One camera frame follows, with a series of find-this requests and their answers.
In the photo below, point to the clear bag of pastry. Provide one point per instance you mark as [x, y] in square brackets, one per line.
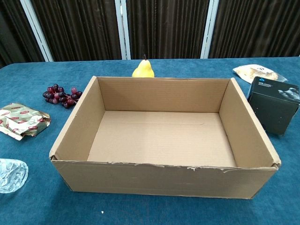
[248, 71]

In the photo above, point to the clear plastic water bottle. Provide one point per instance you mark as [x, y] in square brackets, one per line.
[10, 175]

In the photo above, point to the dark brown pleated curtain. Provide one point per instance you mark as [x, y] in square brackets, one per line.
[164, 28]

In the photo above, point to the white partition frame post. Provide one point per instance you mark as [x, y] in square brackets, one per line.
[123, 30]
[37, 30]
[209, 30]

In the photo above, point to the open brown cardboard box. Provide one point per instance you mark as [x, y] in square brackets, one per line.
[161, 180]

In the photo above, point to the bunch of purple grapes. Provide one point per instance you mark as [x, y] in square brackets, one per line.
[58, 96]

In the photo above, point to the black product box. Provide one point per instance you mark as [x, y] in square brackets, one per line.
[273, 112]

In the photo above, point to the blue velvet table cover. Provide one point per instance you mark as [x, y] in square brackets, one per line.
[35, 206]

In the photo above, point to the gold snack packet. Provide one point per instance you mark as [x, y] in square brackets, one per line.
[21, 120]

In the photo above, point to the yellow pear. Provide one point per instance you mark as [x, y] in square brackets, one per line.
[143, 69]

